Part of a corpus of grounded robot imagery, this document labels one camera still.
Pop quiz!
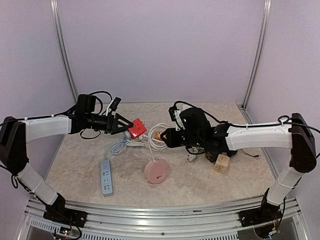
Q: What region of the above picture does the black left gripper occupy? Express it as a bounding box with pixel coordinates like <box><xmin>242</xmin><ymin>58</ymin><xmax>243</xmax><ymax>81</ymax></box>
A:
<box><xmin>85</xmin><ymin>111</ymin><xmax>133</xmax><ymax>134</ymax></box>

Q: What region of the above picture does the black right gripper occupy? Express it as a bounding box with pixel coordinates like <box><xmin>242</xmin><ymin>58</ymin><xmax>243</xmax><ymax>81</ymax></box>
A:
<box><xmin>160</xmin><ymin>127</ymin><xmax>203</xmax><ymax>148</ymax></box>

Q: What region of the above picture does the red cube socket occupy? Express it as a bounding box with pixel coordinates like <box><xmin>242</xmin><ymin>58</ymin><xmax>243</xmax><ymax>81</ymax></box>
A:
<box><xmin>128</xmin><ymin>118</ymin><xmax>147</xmax><ymax>140</ymax></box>

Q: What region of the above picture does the pink white hub cable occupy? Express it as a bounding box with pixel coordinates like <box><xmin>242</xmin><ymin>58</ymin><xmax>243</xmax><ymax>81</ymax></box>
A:
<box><xmin>147</xmin><ymin>122</ymin><xmax>171</xmax><ymax>163</ymax></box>

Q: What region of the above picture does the light blue cable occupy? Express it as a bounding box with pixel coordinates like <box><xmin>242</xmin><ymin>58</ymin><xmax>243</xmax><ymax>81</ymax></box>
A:
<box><xmin>103</xmin><ymin>131</ymin><xmax>132</xmax><ymax>162</ymax></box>

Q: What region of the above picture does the white red cube cable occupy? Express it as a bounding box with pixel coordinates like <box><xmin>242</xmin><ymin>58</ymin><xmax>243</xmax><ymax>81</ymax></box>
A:
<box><xmin>186</xmin><ymin>146</ymin><xmax>201</xmax><ymax>162</ymax></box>

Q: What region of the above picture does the light green plug adapter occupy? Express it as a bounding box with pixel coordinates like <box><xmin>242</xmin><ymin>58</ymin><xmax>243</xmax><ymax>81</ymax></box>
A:
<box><xmin>196</xmin><ymin>147</ymin><xmax>205</xmax><ymax>153</ymax></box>

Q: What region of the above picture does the long white power strip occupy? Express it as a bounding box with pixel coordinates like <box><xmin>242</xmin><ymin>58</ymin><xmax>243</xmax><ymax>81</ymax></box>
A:
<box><xmin>181</xmin><ymin>104</ymin><xmax>192</xmax><ymax>111</ymax></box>

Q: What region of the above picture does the pink round socket hub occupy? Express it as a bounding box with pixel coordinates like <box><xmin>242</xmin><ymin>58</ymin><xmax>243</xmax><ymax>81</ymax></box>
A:
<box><xmin>144</xmin><ymin>159</ymin><xmax>170</xmax><ymax>185</ymax></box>

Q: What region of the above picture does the dark green cube adapter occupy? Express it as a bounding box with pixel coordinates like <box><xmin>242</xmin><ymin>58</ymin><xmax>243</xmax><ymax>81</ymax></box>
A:
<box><xmin>205</xmin><ymin>151</ymin><xmax>220</xmax><ymax>164</ymax></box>

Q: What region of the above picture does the beige cube adapter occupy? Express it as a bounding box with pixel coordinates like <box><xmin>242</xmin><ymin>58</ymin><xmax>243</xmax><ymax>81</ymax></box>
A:
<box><xmin>213</xmin><ymin>154</ymin><xmax>230</xmax><ymax>174</ymax></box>

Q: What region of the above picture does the black charger plug with cable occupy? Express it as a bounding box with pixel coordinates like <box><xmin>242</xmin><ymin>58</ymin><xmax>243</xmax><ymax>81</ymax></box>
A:
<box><xmin>226</xmin><ymin>148</ymin><xmax>261</xmax><ymax>159</ymax></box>

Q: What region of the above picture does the light blue power strip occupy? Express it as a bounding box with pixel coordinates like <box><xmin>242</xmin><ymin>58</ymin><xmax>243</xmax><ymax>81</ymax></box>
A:
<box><xmin>100</xmin><ymin>160</ymin><xmax>114</xmax><ymax>197</ymax></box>

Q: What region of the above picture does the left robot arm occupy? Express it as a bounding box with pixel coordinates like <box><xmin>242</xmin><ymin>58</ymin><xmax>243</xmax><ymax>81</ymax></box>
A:
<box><xmin>0</xmin><ymin>92</ymin><xmax>134</xmax><ymax>223</ymax></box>

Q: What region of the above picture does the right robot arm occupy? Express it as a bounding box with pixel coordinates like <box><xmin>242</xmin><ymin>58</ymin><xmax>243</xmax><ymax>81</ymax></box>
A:
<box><xmin>160</xmin><ymin>107</ymin><xmax>317</xmax><ymax>222</ymax></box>

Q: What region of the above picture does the orange power strip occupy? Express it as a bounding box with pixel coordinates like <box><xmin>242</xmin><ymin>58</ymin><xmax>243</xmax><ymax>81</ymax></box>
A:
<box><xmin>154</xmin><ymin>131</ymin><xmax>163</xmax><ymax>141</ymax></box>

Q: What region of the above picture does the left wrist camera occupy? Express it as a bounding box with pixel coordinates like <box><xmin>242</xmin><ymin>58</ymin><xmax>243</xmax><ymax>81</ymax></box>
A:
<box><xmin>104</xmin><ymin>97</ymin><xmax>122</xmax><ymax>116</ymax></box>

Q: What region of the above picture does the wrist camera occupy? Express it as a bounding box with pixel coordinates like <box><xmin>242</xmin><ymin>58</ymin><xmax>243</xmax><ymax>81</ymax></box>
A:
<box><xmin>104</xmin><ymin>97</ymin><xmax>122</xmax><ymax>116</ymax></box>
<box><xmin>168</xmin><ymin>105</ymin><xmax>181</xmax><ymax>130</ymax></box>

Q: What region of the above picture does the white coiled cable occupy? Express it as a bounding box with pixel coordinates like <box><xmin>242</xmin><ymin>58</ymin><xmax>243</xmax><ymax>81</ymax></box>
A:
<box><xmin>126</xmin><ymin>134</ymin><xmax>166</xmax><ymax>151</ymax></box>

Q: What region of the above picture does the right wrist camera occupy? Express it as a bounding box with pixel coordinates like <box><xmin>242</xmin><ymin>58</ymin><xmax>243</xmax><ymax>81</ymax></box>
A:
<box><xmin>168</xmin><ymin>105</ymin><xmax>181</xmax><ymax>130</ymax></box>

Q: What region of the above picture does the right aluminium frame post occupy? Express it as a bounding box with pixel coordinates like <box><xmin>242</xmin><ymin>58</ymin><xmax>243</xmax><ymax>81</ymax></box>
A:
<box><xmin>241</xmin><ymin>0</ymin><xmax>272</xmax><ymax>111</ymax></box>

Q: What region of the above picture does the aluminium frame post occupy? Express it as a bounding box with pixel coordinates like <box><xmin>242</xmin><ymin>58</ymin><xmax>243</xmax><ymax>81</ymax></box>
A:
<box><xmin>49</xmin><ymin>0</ymin><xmax>78</xmax><ymax>103</ymax></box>
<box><xmin>241</xmin><ymin>0</ymin><xmax>272</xmax><ymax>111</ymax></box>

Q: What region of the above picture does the aluminium front rail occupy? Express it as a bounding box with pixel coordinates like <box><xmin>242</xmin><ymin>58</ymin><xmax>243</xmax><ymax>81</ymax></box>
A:
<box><xmin>17</xmin><ymin>197</ymin><xmax>311</xmax><ymax>240</ymax></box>

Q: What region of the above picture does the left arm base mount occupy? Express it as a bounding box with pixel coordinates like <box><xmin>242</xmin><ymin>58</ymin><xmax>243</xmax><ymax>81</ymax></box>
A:
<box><xmin>43</xmin><ymin>205</ymin><xmax>88</xmax><ymax>228</ymax></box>

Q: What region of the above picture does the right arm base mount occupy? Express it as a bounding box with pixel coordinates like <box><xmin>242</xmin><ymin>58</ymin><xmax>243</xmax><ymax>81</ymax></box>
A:
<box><xmin>238</xmin><ymin>200</ymin><xmax>282</xmax><ymax>227</ymax></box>

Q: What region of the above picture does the left aluminium frame post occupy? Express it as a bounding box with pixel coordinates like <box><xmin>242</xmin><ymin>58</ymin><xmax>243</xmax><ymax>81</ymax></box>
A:
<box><xmin>49</xmin><ymin>0</ymin><xmax>78</xmax><ymax>103</ymax></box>

